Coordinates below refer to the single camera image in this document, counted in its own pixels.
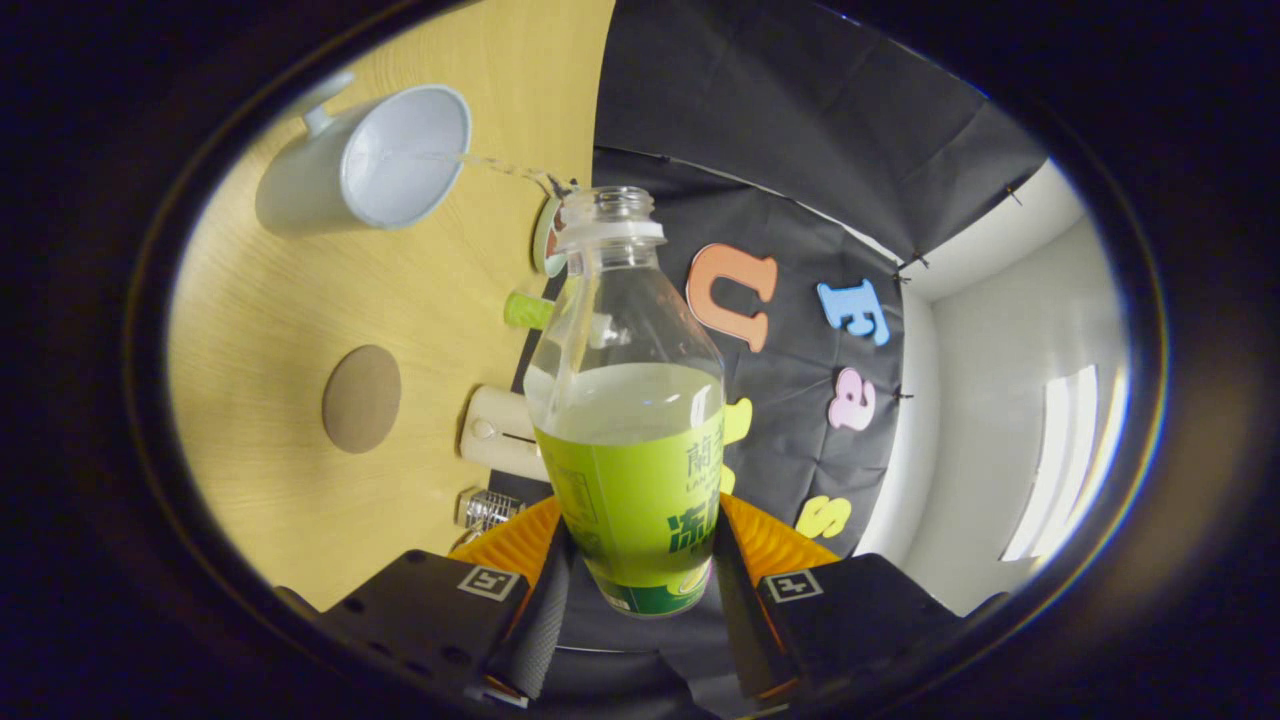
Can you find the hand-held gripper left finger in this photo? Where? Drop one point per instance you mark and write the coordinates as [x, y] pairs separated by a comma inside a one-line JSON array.
[[540, 630]]

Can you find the green label juice bottle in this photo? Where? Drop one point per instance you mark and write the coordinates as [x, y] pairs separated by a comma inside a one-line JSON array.
[[630, 490]]

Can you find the white cup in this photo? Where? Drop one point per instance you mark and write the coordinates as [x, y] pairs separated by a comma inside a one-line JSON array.
[[400, 155]]

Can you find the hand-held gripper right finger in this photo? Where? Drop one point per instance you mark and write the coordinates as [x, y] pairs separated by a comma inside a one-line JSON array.
[[742, 630]]

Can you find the white toaster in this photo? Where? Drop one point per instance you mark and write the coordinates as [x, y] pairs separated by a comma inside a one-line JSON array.
[[495, 435]]

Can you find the small capped green drink bottle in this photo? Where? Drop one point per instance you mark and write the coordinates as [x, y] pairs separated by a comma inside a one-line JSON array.
[[525, 310]]

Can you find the wooden table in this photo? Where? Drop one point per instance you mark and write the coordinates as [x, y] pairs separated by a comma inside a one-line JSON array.
[[300, 300]]

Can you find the round brown coaster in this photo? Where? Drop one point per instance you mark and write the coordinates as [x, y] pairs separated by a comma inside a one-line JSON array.
[[361, 400]]

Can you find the ceiling light panel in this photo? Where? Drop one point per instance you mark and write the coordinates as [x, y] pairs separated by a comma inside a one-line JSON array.
[[1060, 460]]

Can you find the pale green plate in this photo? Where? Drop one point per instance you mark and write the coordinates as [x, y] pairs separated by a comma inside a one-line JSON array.
[[541, 240]]

